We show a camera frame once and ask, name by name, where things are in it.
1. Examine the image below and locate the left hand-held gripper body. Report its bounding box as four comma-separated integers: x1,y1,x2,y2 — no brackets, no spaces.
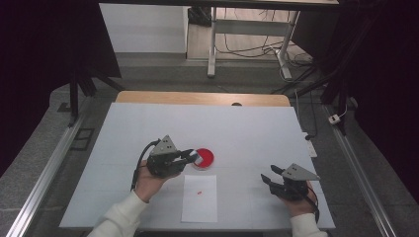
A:
145,134,186,179

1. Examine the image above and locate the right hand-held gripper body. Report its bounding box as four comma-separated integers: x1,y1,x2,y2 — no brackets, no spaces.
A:
277,163,321,201

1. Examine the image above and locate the red ink dish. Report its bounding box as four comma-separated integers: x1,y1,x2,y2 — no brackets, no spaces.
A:
192,147,215,171

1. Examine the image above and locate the person's right hand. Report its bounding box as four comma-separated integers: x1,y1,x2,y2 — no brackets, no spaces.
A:
283,181,319,218

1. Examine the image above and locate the person's left hand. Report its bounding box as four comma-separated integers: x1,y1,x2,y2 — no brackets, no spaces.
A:
133,161,181,203

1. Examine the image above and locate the white paper sheet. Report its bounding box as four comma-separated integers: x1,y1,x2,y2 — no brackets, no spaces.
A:
180,174,218,223

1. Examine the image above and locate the white table cover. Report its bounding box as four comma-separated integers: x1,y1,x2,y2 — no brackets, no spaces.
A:
58,102,336,230

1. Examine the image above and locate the wooden table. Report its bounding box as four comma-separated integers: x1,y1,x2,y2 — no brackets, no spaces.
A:
115,90,292,108

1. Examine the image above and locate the black stand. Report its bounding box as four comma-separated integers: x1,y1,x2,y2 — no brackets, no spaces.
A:
66,63,126,128

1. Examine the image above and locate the black curtain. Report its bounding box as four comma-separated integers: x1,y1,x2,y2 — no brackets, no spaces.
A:
0,0,123,179
292,0,419,201

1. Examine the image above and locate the white cabinet panel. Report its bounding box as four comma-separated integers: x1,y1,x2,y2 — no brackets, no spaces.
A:
98,3,190,54

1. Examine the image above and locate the black box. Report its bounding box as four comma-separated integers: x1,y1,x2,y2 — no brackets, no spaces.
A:
187,6,212,28

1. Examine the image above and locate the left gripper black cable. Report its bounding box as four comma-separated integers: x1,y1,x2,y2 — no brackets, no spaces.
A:
130,139,162,192

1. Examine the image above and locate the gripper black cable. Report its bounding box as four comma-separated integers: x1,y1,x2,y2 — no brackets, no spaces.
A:
304,185,321,225
130,139,162,192

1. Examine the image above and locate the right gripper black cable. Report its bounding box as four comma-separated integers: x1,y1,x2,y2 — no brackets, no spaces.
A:
304,185,321,225

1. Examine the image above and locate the aluminium rail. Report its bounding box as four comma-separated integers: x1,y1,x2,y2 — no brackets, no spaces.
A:
324,104,398,237
6,108,89,237

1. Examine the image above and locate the tangle of floor cables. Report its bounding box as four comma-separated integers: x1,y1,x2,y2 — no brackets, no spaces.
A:
215,8,314,67

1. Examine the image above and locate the white metal desk frame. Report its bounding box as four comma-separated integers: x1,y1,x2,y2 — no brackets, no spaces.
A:
207,6,301,80

